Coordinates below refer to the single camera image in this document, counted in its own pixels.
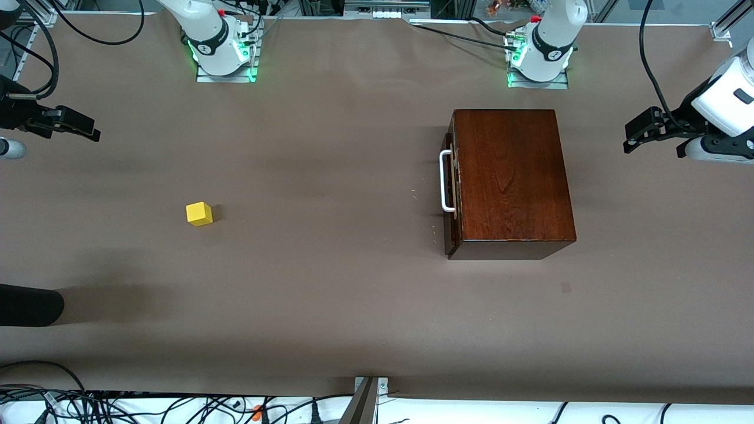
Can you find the yellow block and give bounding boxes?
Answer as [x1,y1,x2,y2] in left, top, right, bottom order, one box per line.
[186,201,213,227]

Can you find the white drawer handle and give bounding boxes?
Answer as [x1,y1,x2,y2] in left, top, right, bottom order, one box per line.
[439,150,456,213]

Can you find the wooden drawer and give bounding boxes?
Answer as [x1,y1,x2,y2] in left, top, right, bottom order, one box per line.
[443,112,461,258]

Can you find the dark brown wooden cabinet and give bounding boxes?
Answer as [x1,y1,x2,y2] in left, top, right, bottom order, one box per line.
[447,109,577,261]

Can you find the black padded cylinder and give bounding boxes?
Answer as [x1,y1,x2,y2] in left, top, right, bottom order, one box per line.
[0,284,64,326]

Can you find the white connector strip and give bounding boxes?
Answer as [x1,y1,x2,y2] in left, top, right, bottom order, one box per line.
[343,0,431,19]

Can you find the brown paper table cover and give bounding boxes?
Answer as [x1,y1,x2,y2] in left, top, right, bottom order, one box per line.
[0,13,754,404]

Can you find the aluminium frame rail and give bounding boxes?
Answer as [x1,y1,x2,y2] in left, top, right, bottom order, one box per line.
[0,6,59,83]

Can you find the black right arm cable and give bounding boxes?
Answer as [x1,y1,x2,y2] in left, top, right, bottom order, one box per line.
[0,12,59,98]

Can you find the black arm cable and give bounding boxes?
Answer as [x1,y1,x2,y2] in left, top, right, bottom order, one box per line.
[0,12,59,98]
[639,0,678,118]

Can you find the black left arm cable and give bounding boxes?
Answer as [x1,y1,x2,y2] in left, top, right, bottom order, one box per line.
[639,0,678,118]

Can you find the black hanging cable loop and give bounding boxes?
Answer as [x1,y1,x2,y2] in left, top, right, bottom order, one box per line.
[50,0,145,45]

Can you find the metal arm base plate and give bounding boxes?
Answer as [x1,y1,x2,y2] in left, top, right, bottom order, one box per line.
[507,32,569,90]
[196,35,260,83]

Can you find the aluminium frame post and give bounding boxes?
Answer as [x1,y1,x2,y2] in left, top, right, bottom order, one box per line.
[710,0,754,42]

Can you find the black cable on table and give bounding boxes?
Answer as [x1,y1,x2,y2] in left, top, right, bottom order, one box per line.
[409,18,519,51]

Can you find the aluminium profile bracket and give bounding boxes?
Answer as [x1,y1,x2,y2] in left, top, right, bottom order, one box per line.
[339,376,389,424]

